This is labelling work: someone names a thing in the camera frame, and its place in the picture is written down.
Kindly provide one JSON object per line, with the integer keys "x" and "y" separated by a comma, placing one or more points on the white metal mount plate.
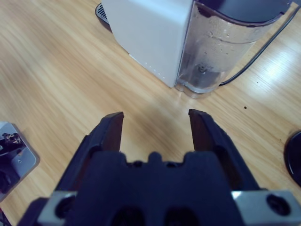
{"x": 26, "y": 160}

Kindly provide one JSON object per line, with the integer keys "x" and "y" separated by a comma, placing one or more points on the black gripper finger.
{"x": 101, "y": 139}
{"x": 214, "y": 136}

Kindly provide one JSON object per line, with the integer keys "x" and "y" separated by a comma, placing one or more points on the white capsule coffee machine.
{"x": 150, "y": 35}

